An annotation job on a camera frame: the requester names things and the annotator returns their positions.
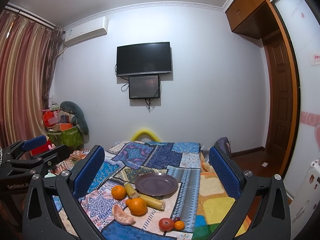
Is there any peeled pomelo wedge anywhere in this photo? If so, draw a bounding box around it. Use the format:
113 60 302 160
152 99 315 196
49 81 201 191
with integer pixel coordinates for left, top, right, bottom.
112 204 135 225

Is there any round orange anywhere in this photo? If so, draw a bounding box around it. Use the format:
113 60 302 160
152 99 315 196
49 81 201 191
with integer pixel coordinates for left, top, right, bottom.
111 185 127 200

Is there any short sugarcane piece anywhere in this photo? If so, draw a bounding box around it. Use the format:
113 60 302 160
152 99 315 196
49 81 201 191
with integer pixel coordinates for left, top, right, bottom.
124 183 139 199

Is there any small mandarin orange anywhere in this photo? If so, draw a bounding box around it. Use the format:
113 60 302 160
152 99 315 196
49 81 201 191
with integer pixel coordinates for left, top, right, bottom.
174 220 185 231

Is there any small dark red date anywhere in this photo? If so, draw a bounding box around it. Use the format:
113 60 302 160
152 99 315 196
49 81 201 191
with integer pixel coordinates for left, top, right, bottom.
173 217 181 222

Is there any large orange with sticker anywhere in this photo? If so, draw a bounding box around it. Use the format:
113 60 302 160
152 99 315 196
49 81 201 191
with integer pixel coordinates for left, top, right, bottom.
126 197 148 216

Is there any red tomato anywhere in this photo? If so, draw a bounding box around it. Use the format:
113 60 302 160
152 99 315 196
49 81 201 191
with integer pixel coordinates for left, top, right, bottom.
158 218 175 232

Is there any long sugarcane piece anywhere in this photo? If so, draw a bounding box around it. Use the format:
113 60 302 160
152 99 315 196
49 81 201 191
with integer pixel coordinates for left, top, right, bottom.
139 194 165 211

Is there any red gift box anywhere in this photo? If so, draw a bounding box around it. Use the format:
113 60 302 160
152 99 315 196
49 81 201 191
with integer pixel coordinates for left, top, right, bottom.
31 140 52 157

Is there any green storage box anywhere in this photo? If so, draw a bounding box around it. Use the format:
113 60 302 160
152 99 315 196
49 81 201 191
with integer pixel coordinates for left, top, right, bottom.
47 127 84 149

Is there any white stickered appliance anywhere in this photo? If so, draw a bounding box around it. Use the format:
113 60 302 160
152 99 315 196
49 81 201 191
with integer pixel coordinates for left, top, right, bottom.
289 159 320 239

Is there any colourful fleece blanket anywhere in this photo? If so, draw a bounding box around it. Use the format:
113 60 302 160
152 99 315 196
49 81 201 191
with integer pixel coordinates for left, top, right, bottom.
192 152 252 240

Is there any grey plush toy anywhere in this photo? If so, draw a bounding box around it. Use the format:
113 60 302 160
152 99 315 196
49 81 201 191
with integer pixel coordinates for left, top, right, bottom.
60 101 89 135

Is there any dark backpack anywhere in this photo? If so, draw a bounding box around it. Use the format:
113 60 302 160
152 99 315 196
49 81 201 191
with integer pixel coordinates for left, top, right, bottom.
214 137 231 159

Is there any blue patchwork bedsheet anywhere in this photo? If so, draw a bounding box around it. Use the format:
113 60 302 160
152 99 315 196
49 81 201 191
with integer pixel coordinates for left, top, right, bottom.
76 141 201 239

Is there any yellow foam tube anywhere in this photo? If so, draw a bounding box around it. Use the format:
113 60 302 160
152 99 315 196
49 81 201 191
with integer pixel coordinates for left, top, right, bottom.
131 129 161 142

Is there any striped pink curtain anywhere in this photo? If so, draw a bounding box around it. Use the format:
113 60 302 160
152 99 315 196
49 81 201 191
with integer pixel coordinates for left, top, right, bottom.
1 10 63 148

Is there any purple round plate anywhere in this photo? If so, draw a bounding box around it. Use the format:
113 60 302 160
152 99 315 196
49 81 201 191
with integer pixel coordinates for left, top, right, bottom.
135 173 178 197

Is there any brown wooden door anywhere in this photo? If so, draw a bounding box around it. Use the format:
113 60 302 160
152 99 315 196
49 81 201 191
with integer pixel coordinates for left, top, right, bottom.
264 33 293 174

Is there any white air conditioner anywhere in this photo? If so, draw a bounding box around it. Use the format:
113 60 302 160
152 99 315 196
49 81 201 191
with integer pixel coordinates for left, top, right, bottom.
65 16 108 47

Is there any wooden overhead cabinet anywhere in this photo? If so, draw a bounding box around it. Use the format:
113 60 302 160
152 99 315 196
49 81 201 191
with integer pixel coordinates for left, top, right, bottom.
226 0 279 40

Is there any white sliding wardrobe door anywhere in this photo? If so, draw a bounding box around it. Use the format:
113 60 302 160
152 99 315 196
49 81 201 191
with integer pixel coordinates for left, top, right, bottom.
272 0 319 197

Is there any small black wall monitor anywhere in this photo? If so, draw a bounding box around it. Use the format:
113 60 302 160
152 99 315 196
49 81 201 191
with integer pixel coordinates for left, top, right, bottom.
129 75 161 100

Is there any black wall television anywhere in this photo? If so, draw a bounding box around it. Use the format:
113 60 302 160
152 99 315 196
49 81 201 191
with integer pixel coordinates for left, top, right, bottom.
116 42 172 76

